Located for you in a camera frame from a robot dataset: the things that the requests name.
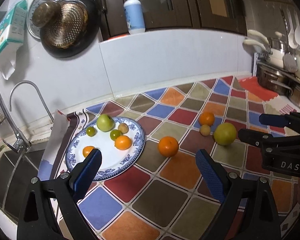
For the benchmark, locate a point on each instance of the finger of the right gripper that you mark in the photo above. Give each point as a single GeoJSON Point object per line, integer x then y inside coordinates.
{"type": "Point", "coordinates": [275, 120]}
{"type": "Point", "coordinates": [256, 138]}

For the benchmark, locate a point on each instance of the large steel pot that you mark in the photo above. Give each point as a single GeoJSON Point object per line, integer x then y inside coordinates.
{"type": "Point", "coordinates": [273, 79]}

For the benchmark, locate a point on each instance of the brown kiwi front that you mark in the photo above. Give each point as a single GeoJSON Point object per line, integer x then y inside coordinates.
{"type": "Point", "coordinates": [123, 128]}

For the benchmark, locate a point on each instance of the cream pan handle upper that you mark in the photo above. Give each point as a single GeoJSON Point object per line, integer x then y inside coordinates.
{"type": "Point", "coordinates": [253, 32]}

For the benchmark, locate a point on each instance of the black frying pan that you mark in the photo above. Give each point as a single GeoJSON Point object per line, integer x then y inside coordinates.
{"type": "Point", "coordinates": [88, 35]}

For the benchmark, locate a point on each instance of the green apple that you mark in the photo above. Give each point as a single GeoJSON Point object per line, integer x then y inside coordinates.
{"type": "Point", "coordinates": [105, 123]}

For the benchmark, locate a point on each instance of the metal pot rack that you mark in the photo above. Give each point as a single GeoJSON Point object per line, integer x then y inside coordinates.
{"type": "Point", "coordinates": [258, 59]}

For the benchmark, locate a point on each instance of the teal white cardboard box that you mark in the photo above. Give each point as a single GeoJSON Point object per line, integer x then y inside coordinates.
{"type": "Point", "coordinates": [12, 29]}

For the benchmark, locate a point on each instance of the colourful diamond pattern tablecloth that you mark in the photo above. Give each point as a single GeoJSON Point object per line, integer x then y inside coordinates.
{"type": "Point", "coordinates": [166, 198]}

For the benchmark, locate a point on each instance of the small copper saucepan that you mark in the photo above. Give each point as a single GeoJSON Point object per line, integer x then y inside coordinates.
{"type": "Point", "coordinates": [46, 13]}

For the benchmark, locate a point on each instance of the white ladle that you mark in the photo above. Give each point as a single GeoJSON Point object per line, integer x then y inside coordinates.
{"type": "Point", "coordinates": [291, 35]}

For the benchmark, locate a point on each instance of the blue white oval plate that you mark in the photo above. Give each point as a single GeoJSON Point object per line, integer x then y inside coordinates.
{"type": "Point", "coordinates": [114, 161]}

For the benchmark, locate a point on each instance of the thin gooseneck faucet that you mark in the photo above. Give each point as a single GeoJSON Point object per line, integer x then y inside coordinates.
{"type": "Point", "coordinates": [27, 102]}

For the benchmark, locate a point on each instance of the cream pot with handle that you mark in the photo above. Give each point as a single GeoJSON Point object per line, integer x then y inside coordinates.
{"type": "Point", "coordinates": [271, 55]}

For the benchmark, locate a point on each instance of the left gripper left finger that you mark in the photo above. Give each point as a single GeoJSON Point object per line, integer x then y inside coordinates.
{"type": "Point", "coordinates": [84, 173]}

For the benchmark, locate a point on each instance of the large yellow-green pomelo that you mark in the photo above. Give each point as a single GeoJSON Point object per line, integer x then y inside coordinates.
{"type": "Point", "coordinates": [225, 134]}

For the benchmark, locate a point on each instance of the dark wooden window frame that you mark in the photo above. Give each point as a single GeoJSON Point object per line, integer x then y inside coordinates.
{"type": "Point", "coordinates": [224, 15]}

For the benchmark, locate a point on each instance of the blue white pump bottle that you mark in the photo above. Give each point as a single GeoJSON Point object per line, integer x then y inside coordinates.
{"type": "Point", "coordinates": [134, 16]}

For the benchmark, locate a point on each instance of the small orange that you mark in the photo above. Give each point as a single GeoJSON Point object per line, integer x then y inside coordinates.
{"type": "Point", "coordinates": [123, 142]}
{"type": "Point", "coordinates": [87, 150]}

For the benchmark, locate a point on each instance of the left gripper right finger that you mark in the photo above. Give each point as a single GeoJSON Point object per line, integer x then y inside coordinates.
{"type": "Point", "coordinates": [220, 183]}

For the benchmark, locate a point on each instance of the steel kitchen sink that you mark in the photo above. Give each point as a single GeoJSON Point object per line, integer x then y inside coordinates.
{"type": "Point", "coordinates": [16, 171]}

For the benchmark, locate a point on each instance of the copper perforated strainer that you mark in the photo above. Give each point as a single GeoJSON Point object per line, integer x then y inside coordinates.
{"type": "Point", "coordinates": [68, 26]}

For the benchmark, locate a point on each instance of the small tan fruit behind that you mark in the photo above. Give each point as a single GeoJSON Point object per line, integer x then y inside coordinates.
{"type": "Point", "coordinates": [205, 130]}

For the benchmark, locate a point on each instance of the white rice paddle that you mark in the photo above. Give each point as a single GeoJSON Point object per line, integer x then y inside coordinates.
{"type": "Point", "coordinates": [297, 30]}

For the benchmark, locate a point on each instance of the tall chrome kitchen faucet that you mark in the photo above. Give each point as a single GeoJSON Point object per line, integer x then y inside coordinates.
{"type": "Point", "coordinates": [21, 145]}

